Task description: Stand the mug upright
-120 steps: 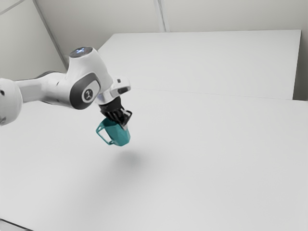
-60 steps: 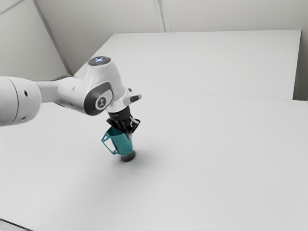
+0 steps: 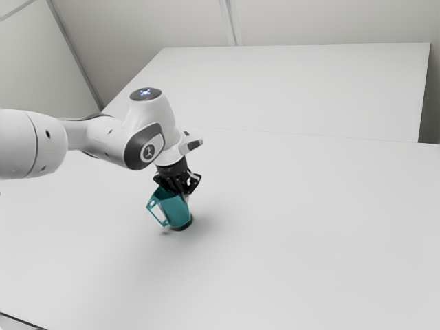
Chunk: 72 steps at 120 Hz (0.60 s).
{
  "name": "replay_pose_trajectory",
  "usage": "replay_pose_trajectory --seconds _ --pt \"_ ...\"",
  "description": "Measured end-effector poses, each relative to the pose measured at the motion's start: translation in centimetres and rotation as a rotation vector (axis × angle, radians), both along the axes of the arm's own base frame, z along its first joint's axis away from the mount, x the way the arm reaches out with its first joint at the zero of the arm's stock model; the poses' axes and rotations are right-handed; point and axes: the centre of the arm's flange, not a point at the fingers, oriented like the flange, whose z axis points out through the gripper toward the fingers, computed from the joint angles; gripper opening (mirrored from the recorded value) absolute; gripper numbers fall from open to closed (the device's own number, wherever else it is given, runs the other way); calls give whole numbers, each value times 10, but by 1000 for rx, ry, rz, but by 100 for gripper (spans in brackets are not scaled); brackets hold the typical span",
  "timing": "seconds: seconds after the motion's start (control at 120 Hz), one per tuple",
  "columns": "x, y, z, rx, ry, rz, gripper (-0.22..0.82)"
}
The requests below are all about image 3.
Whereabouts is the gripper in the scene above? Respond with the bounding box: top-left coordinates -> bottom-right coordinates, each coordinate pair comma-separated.
153,156 -> 202,209

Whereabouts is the teal faceted mug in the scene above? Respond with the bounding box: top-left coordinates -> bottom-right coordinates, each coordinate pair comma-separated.
144,185 -> 194,232

